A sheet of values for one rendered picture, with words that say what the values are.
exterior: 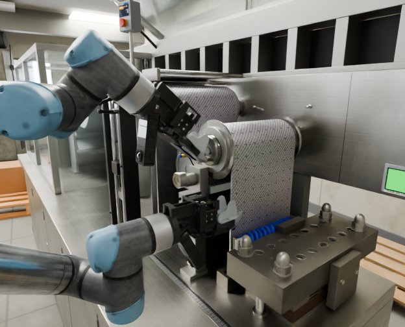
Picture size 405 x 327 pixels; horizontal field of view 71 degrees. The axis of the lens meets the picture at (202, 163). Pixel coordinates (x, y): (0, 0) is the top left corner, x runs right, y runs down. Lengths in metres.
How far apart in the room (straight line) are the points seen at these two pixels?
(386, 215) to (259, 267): 2.66
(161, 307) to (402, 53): 0.80
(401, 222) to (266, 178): 2.52
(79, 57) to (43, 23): 6.84
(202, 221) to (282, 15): 0.68
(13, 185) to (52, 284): 3.76
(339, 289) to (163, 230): 0.42
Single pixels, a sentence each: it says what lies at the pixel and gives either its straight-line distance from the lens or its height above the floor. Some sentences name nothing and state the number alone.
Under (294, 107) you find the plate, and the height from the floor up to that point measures 1.34.
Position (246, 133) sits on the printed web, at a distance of 0.71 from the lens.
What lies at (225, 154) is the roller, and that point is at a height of 1.25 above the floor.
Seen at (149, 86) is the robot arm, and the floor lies 1.40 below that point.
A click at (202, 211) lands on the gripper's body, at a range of 0.61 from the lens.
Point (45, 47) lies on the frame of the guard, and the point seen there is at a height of 1.59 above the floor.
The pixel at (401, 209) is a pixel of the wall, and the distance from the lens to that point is 3.17.
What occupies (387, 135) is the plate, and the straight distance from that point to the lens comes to 0.82.
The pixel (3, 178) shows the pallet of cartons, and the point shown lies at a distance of 4.33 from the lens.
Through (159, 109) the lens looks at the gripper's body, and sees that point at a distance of 0.60.
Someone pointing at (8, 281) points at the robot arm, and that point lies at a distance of 0.55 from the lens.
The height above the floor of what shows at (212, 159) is 1.23.
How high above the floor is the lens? 1.39
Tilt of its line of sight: 14 degrees down
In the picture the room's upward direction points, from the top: straight up
